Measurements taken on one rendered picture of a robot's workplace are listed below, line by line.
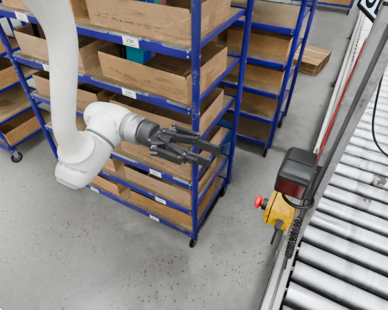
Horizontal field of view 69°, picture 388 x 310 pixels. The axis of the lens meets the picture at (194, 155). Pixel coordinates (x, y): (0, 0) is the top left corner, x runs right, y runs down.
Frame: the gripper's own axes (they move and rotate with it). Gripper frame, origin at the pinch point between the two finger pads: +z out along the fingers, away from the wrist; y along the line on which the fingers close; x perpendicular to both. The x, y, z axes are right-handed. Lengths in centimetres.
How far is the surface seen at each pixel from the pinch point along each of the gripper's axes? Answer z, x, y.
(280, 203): 23.0, 7.3, -1.0
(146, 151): -40, 34, 22
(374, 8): 28, -32, 33
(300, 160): 24.0, -14.2, -6.7
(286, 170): 22.2, -13.9, -10.4
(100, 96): -63, 13, 24
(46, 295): -67, 95, -39
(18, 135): -163, 77, 29
